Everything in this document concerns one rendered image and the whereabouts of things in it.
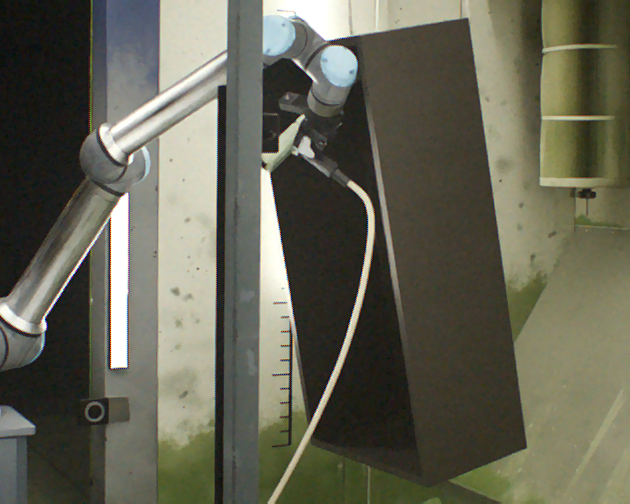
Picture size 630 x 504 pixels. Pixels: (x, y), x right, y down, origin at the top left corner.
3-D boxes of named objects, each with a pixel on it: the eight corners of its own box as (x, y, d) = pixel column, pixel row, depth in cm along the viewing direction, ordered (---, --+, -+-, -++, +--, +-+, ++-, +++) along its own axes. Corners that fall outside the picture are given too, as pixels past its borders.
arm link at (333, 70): (339, 36, 292) (368, 63, 290) (327, 69, 303) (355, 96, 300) (311, 53, 287) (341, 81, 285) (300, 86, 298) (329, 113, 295)
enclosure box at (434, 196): (402, 411, 396) (344, 36, 375) (527, 448, 345) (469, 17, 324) (310, 444, 378) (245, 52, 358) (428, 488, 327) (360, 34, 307)
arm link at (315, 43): (285, 8, 290) (322, 42, 287) (304, 14, 300) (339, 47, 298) (261, 39, 292) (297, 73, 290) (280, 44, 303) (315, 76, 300)
